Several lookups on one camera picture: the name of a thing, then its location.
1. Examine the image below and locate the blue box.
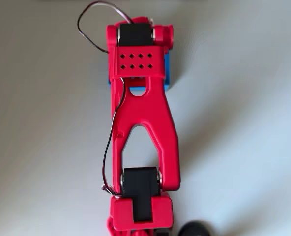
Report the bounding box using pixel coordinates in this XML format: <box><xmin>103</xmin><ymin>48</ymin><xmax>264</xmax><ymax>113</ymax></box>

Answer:
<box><xmin>106</xmin><ymin>49</ymin><xmax>172</xmax><ymax>97</ymax></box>

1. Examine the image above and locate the black round object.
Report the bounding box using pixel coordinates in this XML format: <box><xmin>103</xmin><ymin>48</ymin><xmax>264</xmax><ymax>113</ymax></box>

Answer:
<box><xmin>178</xmin><ymin>220</ymin><xmax>211</xmax><ymax>236</ymax></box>

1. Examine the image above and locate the thin white servo wire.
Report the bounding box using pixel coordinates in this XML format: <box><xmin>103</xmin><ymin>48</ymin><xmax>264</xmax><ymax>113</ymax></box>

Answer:
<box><xmin>101</xmin><ymin>77</ymin><xmax>125</xmax><ymax>196</ymax></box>

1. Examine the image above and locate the black red looped servo wire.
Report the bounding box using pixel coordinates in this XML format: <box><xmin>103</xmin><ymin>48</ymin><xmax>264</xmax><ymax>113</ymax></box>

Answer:
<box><xmin>77</xmin><ymin>1</ymin><xmax>135</xmax><ymax>54</ymax></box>

